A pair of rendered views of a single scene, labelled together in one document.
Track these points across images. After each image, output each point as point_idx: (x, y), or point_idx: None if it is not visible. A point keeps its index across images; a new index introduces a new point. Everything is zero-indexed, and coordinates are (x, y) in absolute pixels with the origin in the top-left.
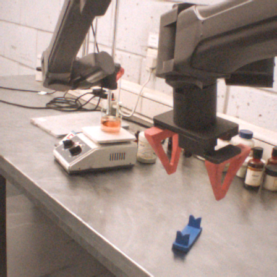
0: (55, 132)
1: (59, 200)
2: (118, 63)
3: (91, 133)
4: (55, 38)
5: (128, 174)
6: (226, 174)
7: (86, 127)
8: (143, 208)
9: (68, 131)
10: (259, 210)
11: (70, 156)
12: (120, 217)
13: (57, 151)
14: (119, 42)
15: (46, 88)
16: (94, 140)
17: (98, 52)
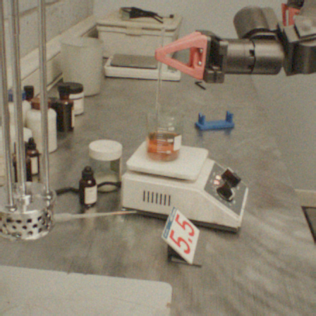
0: (166, 293)
1: (287, 177)
2: (198, 29)
3: (199, 160)
4: None
5: None
6: (286, 19)
7: (187, 172)
8: (213, 148)
9: (130, 286)
10: (116, 118)
11: (238, 186)
12: (245, 149)
13: (240, 211)
14: None
15: (313, 73)
16: (208, 154)
17: (260, 8)
